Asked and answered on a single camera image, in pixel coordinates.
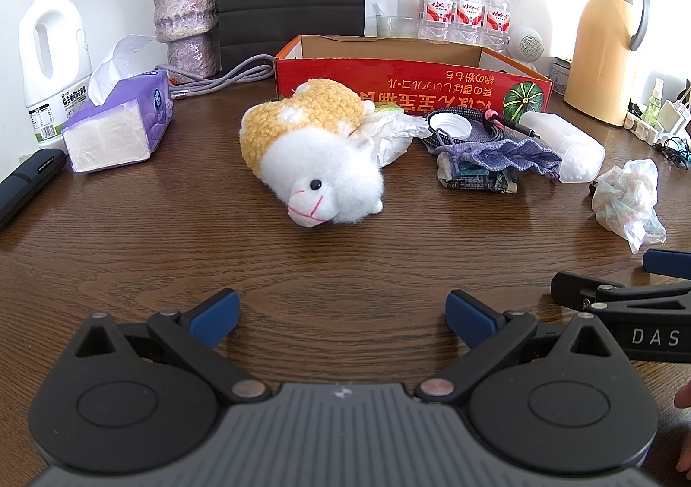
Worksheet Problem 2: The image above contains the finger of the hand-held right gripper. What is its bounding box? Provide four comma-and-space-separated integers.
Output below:
643, 248, 691, 281
551, 271, 691, 313

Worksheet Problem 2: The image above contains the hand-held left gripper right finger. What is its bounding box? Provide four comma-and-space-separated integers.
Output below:
413, 289, 616, 404

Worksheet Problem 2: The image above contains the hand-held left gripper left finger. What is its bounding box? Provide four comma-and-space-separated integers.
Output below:
73, 288, 273, 404

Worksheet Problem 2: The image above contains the clear plastic bag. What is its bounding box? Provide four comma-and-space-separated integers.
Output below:
591, 159, 667, 254

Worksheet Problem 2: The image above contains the translucent white plastic box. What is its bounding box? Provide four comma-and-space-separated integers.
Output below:
517, 111, 606, 183

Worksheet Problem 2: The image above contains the purple drawstring pouch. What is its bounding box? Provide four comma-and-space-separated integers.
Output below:
448, 137, 564, 183

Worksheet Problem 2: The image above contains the yellow and white plush sheep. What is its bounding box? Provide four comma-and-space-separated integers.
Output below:
239, 78, 387, 229

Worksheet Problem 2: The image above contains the white bottle cap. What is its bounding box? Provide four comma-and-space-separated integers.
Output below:
430, 112, 472, 139

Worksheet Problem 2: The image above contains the white plastic bag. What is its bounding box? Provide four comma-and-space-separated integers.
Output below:
353, 109, 433, 167

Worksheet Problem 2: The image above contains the red cardboard box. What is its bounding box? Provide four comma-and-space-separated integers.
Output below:
273, 35, 554, 127

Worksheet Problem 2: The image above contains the person's right hand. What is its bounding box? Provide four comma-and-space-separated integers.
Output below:
674, 383, 691, 473

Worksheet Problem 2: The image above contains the dark snack wrapper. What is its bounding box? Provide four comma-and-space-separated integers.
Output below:
436, 152, 519, 195

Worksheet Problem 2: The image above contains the white power strip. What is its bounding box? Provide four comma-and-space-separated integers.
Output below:
625, 112, 686, 145

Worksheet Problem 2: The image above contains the white charger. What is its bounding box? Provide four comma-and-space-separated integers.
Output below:
661, 88, 691, 134

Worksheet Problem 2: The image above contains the green spray bottle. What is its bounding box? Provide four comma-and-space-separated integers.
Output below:
642, 78, 666, 123

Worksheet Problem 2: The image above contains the purple tissue pack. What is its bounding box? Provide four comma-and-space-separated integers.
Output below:
62, 35, 176, 175

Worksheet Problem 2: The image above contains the yellow thermos jug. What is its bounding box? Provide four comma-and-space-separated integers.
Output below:
563, 0, 650, 127

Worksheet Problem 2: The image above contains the small grey tin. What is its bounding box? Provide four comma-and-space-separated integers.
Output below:
549, 57, 574, 87

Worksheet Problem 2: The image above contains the dark blue case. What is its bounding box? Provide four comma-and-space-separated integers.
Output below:
0, 148, 68, 231

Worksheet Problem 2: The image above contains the white robot speaker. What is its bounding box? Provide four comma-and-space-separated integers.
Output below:
507, 25, 545, 70

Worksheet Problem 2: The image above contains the white detergent jug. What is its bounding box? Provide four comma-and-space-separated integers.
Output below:
19, 0, 94, 149

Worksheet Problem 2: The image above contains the clear water bottle red label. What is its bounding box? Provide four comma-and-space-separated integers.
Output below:
418, 0, 454, 42
480, 0, 513, 53
450, 0, 484, 45

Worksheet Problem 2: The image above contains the glass cup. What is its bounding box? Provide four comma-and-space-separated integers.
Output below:
376, 12, 422, 39

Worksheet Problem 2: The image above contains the purple stone vase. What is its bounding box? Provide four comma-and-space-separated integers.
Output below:
151, 0, 219, 80

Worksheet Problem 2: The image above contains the black cable tangle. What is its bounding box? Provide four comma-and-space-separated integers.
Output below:
653, 136, 691, 164

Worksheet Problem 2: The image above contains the grey cable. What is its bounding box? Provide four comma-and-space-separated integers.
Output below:
156, 55, 276, 102

